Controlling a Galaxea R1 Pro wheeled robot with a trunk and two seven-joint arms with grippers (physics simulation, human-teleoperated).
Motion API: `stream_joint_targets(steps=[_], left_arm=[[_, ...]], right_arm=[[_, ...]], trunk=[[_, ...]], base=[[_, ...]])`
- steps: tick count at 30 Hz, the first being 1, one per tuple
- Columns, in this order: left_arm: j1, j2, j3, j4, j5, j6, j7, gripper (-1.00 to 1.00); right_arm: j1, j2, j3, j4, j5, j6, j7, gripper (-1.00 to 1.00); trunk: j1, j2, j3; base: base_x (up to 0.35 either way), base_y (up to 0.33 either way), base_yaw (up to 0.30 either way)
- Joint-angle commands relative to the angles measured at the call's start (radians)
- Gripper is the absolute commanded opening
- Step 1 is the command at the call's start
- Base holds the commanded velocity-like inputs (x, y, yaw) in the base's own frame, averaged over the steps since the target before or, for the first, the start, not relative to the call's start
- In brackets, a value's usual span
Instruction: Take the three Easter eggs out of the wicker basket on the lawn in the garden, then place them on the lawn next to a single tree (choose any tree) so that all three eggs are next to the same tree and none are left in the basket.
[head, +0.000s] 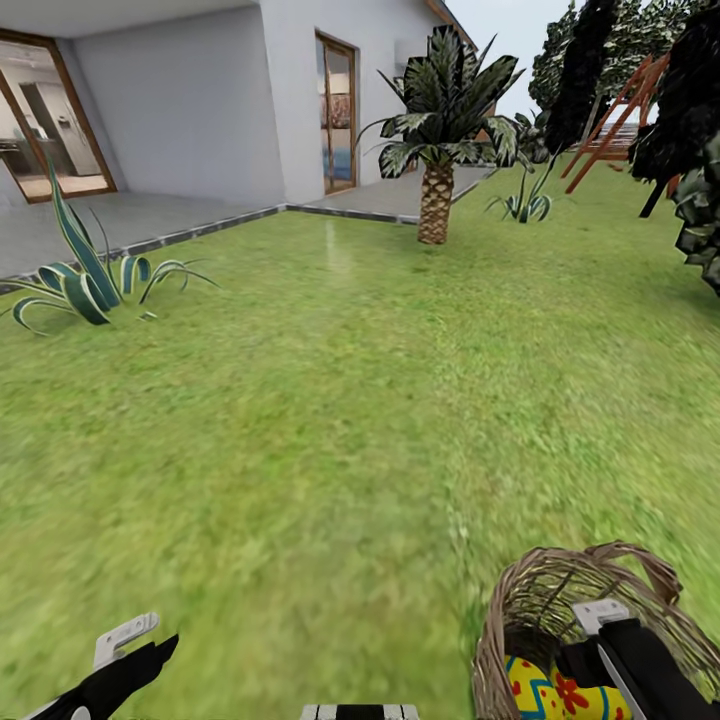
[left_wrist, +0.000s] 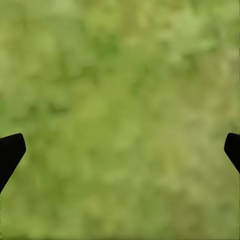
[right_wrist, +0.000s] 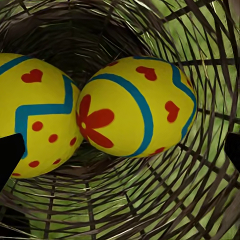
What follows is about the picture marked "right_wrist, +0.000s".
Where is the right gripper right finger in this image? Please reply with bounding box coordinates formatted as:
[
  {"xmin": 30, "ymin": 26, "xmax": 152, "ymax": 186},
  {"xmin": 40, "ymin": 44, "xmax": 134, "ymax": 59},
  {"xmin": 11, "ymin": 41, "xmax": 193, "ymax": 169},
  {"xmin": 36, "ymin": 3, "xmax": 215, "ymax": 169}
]
[{"xmin": 223, "ymin": 133, "xmax": 240, "ymax": 172}]

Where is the wicker basket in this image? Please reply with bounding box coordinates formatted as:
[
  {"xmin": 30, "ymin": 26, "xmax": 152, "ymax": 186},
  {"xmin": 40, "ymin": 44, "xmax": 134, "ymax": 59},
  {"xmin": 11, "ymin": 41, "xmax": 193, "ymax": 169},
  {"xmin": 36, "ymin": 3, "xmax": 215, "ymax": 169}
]
[{"xmin": 0, "ymin": 0, "xmax": 240, "ymax": 240}]

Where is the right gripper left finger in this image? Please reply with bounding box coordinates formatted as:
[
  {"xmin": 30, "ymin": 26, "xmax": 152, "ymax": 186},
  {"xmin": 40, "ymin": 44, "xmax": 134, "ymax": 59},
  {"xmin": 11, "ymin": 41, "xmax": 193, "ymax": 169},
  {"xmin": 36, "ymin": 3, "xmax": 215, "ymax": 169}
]
[{"xmin": 0, "ymin": 133, "xmax": 26, "ymax": 192}]

